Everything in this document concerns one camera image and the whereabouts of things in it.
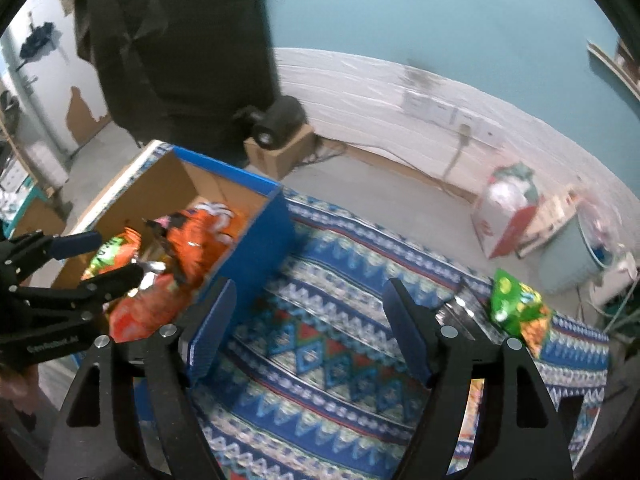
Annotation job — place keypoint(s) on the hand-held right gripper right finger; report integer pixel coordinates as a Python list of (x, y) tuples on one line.
[(407, 332)]

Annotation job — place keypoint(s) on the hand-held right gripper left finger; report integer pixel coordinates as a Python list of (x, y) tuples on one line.
[(210, 330)]

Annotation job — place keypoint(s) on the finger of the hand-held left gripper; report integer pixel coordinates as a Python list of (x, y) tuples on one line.
[(112, 280), (75, 244)]

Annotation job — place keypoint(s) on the green orange snack packet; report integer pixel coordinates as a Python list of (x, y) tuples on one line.
[(107, 257)]

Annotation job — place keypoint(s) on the red orange snack bag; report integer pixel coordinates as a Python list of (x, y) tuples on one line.
[(145, 310)]

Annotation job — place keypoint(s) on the black snack packet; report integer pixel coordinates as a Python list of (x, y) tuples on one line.
[(462, 310)]

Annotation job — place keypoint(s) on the orange packet white glove print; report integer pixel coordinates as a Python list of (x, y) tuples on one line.
[(200, 245)]

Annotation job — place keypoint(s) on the blue cardboard box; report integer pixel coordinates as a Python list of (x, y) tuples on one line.
[(255, 245)]

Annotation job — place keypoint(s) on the person's left hand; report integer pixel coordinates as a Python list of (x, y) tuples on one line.
[(15, 385)]

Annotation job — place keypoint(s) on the white ribbed heater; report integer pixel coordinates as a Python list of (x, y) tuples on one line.
[(47, 165)]

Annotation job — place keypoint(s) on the blue patterned blanket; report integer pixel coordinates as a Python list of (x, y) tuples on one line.
[(325, 350)]

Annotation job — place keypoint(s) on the green snack bag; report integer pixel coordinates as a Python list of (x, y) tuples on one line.
[(515, 300)]

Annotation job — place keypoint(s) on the red white paper bag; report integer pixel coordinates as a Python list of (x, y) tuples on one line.
[(495, 225)]

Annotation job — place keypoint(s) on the blue grey trash bin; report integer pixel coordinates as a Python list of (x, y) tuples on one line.
[(560, 265)]

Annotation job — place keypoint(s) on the small brown cardboard box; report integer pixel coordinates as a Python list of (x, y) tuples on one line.
[(280, 160)]

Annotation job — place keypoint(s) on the beige paper bag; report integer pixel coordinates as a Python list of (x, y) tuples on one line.
[(550, 215)]

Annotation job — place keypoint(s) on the dark hanging item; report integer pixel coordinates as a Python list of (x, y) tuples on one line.
[(40, 40)]

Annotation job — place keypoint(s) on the white appliance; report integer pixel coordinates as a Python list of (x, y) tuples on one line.
[(615, 275)]

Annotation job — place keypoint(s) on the dark hanging coat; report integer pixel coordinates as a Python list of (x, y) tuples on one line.
[(190, 60)]

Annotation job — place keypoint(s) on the white wall socket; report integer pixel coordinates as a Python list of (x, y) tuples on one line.
[(464, 117), (439, 109), (416, 102), (489, 133)]

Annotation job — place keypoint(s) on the black camera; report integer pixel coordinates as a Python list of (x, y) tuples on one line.
[(280, 120)]

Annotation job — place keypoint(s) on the wooden wall ledge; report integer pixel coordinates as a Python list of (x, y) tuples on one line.
[(607, 62)]

